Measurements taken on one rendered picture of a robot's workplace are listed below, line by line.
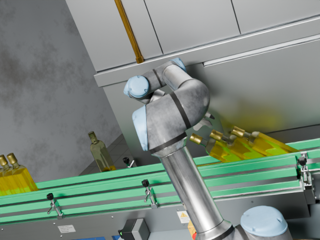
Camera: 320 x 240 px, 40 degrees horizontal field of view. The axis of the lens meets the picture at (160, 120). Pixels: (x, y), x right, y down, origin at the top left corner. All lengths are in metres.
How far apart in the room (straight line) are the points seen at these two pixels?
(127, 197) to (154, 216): 0.14
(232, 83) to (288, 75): 0.21
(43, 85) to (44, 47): 0.35
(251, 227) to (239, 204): 0.47
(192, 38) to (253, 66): 0.26
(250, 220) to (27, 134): 2.95
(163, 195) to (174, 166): 0.58
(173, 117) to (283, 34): 0.65
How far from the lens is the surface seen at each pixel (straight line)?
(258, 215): 1.30
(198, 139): 1.76
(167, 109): 1.21
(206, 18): 1.73
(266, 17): 1.70
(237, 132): 1.72
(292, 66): 1.73
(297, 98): 1.79
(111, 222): 1.95
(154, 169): 1.95
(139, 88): 1.58
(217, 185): 1.72
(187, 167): 1.23
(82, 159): 4.43
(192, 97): 1.22
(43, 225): 2.14
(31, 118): 4.03
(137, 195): 1.83
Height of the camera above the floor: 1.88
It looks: 23 degrees down
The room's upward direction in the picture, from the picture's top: 21 degrees counter-clockwise
